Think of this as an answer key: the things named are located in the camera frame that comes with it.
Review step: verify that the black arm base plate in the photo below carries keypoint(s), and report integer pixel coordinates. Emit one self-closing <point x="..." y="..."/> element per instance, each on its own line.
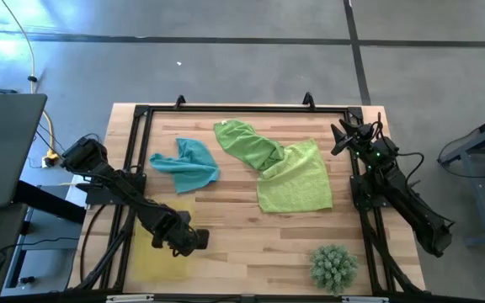
<point x="99" y="197"/>
<point x="360" y="198"/>

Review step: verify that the grey shelf cart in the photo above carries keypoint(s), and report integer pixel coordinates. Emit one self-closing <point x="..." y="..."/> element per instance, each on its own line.
<point x="53" y="235"/>

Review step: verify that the artificial green plant ball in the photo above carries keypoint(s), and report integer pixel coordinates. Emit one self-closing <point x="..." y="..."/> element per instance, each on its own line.
<point x="333" y="269"/>

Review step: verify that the green microfiber towel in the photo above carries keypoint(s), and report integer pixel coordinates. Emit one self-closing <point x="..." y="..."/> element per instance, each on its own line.
<point x="246" y="143"/>

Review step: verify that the small black object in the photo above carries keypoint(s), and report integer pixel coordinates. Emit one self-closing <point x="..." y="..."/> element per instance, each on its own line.
<point x="27" y="280"/>

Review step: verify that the lime green textured towel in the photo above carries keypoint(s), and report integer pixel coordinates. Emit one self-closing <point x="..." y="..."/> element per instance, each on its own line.
<point x="297" y="181"/>

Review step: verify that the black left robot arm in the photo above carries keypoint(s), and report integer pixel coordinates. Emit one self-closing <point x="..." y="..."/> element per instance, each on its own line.
<point x="84" y="153"/>

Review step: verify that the yellow translucent plastic basket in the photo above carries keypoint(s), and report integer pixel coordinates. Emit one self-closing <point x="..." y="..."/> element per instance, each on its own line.
<point x="158" y="265"/>

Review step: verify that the teal microfiber towel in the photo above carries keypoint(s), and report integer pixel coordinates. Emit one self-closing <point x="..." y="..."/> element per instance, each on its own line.
<point x="192" y="168"/>

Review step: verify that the silver frame bracket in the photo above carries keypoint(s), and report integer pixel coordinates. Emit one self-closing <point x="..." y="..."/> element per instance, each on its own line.
<point x="364" y="299"/>
<point x="129" y="299"/>

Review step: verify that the blue-grey metal table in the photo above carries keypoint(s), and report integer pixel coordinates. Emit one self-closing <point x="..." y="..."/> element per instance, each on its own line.
<point x="478" y="193"/>

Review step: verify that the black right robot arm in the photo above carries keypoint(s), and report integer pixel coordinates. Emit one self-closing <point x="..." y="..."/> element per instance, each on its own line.
<point x="415" y="210"/>

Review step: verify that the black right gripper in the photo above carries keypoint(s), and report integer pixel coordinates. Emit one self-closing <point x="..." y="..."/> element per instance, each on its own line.
<point x="371" y="145"/>

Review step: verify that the yellow power plug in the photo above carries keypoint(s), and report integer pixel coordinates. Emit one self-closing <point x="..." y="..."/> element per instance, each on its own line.
<point x="51" y="159"/>

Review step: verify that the black frame clamp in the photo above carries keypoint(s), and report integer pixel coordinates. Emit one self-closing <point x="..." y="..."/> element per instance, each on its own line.
<point x="179" y="102"/>
<point x="308" y="102"/>

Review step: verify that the black desk beam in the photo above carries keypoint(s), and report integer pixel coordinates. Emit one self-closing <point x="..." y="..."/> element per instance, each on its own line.
<point x="49" y="202"/>

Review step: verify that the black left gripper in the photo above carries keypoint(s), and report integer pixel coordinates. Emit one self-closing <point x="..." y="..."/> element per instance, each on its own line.
<point x="179" y="231"/>

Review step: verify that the black aluminium table frame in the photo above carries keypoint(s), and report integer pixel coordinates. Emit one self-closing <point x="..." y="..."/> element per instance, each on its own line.
<point x="246" y="109"/>

